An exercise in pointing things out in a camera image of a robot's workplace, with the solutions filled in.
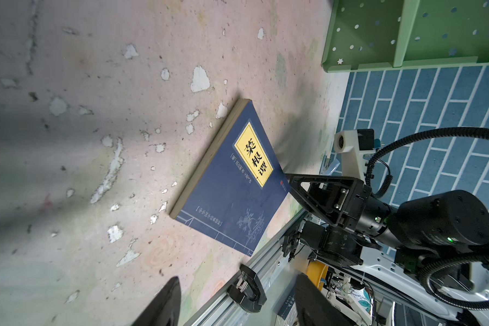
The blue book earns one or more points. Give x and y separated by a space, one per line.
237 187

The yellow pen cup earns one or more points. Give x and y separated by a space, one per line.
317 272

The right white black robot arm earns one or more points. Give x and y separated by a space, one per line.
434 236

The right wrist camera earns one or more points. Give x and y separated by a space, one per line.
353 146

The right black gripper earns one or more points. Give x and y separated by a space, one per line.
342 202

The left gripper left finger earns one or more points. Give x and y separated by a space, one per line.
164 309

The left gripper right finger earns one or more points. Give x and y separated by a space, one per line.
313 308

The green wooden two-tier shelf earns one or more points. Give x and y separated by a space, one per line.
385 35

